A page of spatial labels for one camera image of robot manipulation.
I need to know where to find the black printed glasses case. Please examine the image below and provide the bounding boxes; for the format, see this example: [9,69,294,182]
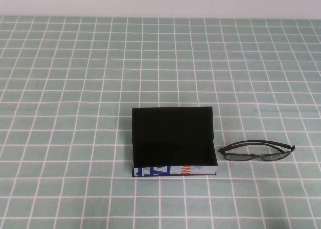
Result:
[131,106,219,179]

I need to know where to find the dark frame glasses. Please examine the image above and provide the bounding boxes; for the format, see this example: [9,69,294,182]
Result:
[218,140,296,163]

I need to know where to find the green white grid tablecloth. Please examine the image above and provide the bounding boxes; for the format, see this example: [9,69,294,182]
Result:
[0,15,321,229]

